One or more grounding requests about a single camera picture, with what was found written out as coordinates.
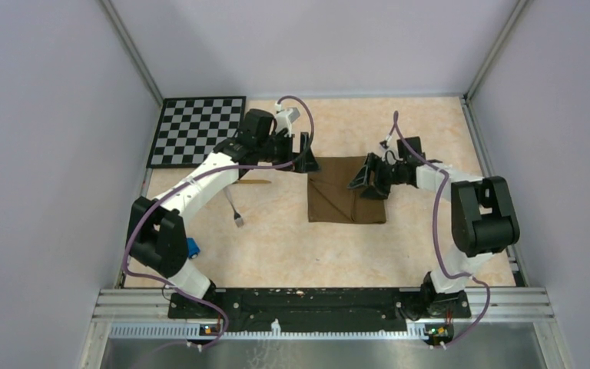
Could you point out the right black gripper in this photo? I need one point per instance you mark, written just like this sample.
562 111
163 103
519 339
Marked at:
362 178

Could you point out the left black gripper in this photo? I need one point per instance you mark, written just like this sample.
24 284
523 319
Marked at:
306 162

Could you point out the brown cloth napkin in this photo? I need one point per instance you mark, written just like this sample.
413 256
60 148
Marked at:
330 200

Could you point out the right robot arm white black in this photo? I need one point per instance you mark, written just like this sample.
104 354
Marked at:
483 220

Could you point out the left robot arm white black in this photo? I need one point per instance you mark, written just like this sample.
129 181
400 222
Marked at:
157 227

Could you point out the silver metal fork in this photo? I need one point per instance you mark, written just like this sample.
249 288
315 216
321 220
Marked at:
238 220

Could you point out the black white checkerboard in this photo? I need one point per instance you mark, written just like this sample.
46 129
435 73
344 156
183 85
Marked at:
188 129

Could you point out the blue toy car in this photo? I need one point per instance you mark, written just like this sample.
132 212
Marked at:
193 249

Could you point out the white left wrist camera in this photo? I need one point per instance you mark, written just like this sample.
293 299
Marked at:
285 117

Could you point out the knife with wooden handle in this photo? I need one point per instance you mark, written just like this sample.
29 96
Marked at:
253 182

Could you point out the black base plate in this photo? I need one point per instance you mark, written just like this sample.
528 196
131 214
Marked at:
322 310

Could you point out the aluminium frame rail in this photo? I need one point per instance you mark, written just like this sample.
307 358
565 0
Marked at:
142 313

